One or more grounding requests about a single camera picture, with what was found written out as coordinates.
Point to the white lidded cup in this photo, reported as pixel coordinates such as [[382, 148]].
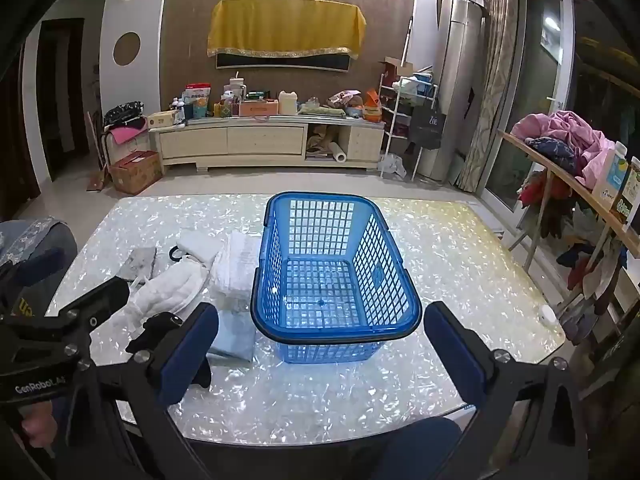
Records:
[[237, 89]]

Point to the white plastic jug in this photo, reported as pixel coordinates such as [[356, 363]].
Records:
[[288, 104]]

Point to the grey fluffy cloth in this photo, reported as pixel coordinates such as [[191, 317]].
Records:
[[139, 262]]

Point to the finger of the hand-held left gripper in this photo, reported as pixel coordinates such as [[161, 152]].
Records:
[[95, 305]]

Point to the orange packet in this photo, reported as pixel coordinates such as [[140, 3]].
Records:
[[372, 106]]

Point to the wooden side rack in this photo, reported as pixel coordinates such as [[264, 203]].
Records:
[[550, 172]]

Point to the open brown box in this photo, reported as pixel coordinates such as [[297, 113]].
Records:
[[395, 67]]

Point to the white plastic bag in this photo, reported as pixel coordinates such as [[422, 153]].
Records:
[[392, 166]]

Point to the black patterned bag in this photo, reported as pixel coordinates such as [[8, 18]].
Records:
[[122, 114]]

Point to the light blue cloth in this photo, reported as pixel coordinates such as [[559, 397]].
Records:
[[235, 335]]

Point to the green and white box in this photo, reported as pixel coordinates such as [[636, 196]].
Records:
[[629, 195]]

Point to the sliding glass door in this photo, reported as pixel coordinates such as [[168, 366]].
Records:
[[540, 85]]

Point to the broom with dustpan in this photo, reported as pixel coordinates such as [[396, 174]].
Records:
[[97, 170]]

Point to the red and white package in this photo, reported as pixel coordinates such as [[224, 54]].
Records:
[[197, 94]]

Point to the person's left hand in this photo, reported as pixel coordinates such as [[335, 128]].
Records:
[[36, 425]]

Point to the white paper roll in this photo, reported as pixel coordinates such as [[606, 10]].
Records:
[[337, 152]]

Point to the orange flat box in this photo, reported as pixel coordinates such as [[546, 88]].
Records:
[[259, 108]]

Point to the dark wooden door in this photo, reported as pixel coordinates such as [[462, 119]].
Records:
[[60, 100]]

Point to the cream tissue box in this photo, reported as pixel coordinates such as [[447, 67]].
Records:
[[161, 119]]

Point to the white round cap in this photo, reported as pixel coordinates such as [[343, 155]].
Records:
[[548, 314]]

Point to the small white folded towel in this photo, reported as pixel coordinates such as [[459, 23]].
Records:
[[197, 245]]

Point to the person's blue trouser leg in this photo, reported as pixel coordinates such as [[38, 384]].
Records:
[[420, 447]]

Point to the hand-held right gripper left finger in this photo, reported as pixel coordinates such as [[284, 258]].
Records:
[[191, 355]]

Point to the grey chair with lace cover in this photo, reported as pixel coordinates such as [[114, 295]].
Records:
[[35, 240]]

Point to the cream television cabinet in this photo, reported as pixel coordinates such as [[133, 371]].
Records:
[[260, 140]]

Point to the yellow cloth cover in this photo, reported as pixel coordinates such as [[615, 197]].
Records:
[[285, 25]]

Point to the pile of pink clothes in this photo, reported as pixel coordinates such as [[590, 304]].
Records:
[[575, 132]]

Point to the white quilted cloth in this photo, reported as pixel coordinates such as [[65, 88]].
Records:
[[167, 290]]

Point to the round wall decoration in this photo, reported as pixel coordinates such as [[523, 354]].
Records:
[[126, 49]]

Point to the blue plastic basket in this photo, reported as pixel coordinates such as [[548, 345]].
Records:
[[330, 280]]

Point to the silver tower air conditioner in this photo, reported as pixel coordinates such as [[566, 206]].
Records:
[[457, 75]]

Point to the brown cardboard box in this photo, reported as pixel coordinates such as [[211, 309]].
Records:
[[136, 172]]

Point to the white metal rack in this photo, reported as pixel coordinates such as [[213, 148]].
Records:
[[395, 125]]

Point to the black sock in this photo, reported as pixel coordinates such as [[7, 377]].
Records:
[[152, 330]]

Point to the pink cloth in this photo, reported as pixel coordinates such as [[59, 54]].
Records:
[[129, 134]]

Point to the black shopping bag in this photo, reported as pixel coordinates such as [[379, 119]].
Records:
[[427, 129]]

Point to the patterned beige curtain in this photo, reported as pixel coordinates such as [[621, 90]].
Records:
[[495, 85]]

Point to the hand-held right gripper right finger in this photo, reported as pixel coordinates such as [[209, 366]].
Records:
[[454, 355]]

